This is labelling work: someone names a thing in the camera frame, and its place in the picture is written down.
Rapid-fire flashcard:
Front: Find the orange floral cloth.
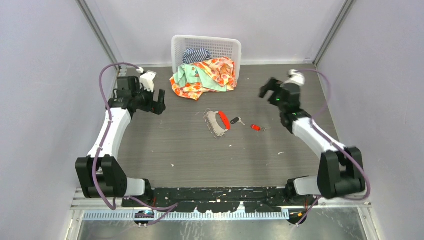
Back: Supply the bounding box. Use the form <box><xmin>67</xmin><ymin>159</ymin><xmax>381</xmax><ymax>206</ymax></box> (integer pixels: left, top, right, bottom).
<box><xmin>169</xmin><ymin>57</ymin><xmax>238</xmax><ymax>101</ymax></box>

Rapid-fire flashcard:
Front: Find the key with black tag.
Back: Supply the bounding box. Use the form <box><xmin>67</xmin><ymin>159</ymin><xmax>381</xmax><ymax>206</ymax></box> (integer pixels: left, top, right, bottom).
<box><xmin>230</xmin><ymin>117</ymin><xmax>246</xmax><ymax>126</ymax></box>

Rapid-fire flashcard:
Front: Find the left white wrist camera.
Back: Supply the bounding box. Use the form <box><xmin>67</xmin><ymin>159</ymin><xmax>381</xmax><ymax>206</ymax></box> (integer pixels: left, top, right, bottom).
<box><xmin>136</xmin><ymin>67</ymin><xmax>157</xmax><ymax>93</ymax></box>

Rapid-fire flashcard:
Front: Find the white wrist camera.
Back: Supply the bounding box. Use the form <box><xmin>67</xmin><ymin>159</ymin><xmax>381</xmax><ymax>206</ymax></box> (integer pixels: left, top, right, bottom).
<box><xmin>284</xmin><ymin>69</ymin><xmax>306</xmax><ymax>87</ymax></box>
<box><xmin>136</xmin><ymin>67</ymin><xmax>157</xmax><ymax>93</ymax></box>

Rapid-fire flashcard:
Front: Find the white plastic laundry basket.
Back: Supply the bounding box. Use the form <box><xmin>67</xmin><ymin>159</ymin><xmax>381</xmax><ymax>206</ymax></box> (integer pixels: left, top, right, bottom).
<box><xmin>171</xmin><ymin>35</ymin><xmax>242</xmax><ymax>79</ymax></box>

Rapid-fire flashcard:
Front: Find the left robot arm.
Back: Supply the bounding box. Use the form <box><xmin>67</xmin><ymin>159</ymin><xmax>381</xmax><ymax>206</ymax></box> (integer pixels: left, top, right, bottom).
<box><xmin>75</xmin><ymin>71</ymin><xmax>166</xmax><ymax>207</ymax></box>

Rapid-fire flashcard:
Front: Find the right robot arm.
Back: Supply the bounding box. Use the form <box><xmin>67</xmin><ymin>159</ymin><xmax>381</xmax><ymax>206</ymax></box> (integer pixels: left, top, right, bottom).
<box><xmin>259</xmin><ymin>77</ymin><xmax>367</xmax><ymax>205</ymax></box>

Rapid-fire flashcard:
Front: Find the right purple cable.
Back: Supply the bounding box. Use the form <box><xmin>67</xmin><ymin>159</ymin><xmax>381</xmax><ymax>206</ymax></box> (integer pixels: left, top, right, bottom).
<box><xmin>295</xmin><ymin>68</ymin><xmax>372</xmax><ymax>226</ymax></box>

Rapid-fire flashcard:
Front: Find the metal keyring holder red handle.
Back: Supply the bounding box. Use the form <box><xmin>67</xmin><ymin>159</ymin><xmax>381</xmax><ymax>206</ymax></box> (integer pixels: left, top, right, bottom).
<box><xmin>203</xmin><ymin>108</ymin><xmax>231</xmax><ymax>139</ymax></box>

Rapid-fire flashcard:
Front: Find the blue striped cloth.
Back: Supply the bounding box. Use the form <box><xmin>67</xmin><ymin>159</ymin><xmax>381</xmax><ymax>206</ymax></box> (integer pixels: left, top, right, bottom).
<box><xmin>182</xmin><ymin>48</ymin><xmax>212</xmax><ymax>64</ymax></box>

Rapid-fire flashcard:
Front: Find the key with red tag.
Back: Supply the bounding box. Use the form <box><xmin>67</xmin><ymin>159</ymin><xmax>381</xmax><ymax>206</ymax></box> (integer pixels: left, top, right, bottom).
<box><xmin>250</xmin><ymin>124</ymin><xmax>271</xmax><ymax>132</ymax></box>

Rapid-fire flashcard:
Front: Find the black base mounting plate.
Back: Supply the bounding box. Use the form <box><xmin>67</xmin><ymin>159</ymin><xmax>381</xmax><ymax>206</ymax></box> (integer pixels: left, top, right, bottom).
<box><xmin>137</xmin><ymin>186</ymin><xmax>315</xmax><ymax>213</ymax></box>

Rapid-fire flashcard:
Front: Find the mint green cloth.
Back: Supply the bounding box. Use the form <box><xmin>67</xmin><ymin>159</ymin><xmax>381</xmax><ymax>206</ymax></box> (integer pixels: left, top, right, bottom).
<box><xmin>173</xmin><ymin>64</ymin><xmax>228</xmax><ymax>92</ymax></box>

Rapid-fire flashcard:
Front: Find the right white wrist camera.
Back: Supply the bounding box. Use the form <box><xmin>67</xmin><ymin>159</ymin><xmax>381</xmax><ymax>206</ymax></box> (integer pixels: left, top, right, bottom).
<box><xmin>284</xmin><ymin>69</ymin><xmax>306</xmax><ymax>87</ymax></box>

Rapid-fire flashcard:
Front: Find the white slotted cable duct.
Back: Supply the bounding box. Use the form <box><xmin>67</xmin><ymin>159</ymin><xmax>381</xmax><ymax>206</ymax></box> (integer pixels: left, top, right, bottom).
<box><xmin>82</xmin><ymin>209</ymin><xmax>290</xmax><ymax>221</ymax></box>

